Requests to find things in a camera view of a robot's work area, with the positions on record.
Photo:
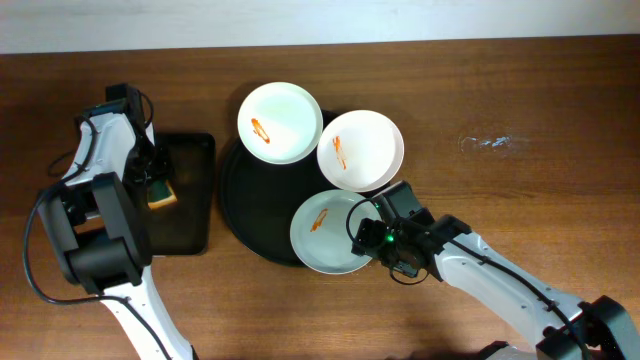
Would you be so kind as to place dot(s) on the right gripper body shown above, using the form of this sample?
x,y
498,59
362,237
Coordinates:
x,y
364,236

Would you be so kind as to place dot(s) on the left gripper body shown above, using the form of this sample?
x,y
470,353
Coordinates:
x,y
156,170

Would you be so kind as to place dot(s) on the green and yellow sponge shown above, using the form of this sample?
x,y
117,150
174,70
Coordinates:
x,y
160,194

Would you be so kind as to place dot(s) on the pale blue plate front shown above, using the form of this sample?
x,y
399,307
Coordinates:
x,y
318,233

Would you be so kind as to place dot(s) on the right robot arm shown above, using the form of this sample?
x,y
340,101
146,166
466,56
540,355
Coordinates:
x,y
556,324

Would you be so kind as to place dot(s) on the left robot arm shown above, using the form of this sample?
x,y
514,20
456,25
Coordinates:
x,y
100,241

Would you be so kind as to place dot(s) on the black rectangular tray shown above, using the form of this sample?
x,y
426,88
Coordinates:
x,y
181,228

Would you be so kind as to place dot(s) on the black round tray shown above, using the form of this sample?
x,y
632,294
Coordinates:
x,y
259,200

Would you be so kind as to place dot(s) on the white plate top right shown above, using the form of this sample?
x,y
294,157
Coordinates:
x,y
360,151

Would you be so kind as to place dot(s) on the white plate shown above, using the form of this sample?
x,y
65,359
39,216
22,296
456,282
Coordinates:
x,y
280,123
360,151

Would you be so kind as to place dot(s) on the white plate top left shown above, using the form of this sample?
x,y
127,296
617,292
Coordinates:
x,y
280,123

